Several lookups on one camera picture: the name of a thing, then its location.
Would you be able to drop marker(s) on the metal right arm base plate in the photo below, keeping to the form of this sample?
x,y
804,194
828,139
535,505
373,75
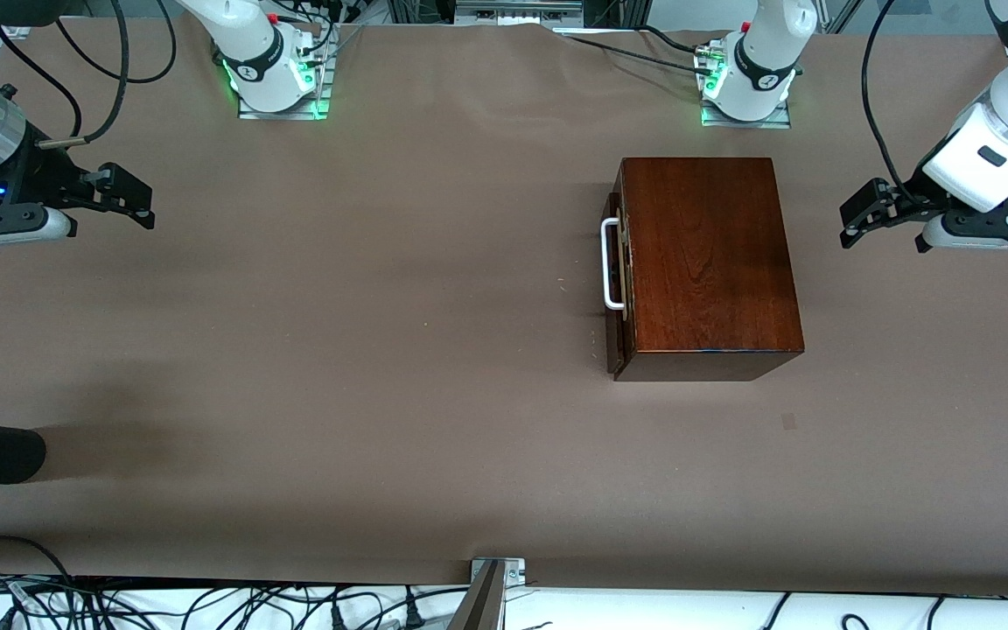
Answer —
x,y
322,96

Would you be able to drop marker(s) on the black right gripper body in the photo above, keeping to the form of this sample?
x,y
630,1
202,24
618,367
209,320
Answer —
x,y
38,178

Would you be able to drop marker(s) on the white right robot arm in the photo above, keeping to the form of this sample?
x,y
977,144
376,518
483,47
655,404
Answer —
x,y
250,44

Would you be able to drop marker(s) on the aluminium frame rack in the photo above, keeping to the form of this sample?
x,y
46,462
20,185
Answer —
x,y
513,10

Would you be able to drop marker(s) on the brown table cover sheet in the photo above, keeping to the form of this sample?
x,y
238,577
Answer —
x,y
425,437

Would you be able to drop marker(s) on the small brown tape patch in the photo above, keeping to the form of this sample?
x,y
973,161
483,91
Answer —
x,y
788,422

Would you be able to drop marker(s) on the dark brown wooden cabinet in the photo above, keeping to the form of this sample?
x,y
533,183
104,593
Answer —
x,y
705,262

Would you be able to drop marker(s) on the metal table leg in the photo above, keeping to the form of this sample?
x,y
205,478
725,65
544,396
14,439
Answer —
x,y
486,604

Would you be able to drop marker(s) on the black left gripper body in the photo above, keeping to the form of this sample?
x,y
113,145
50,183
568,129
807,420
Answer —
x,y
909,204

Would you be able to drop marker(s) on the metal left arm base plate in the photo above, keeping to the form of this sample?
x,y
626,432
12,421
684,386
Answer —
x,y
745,123

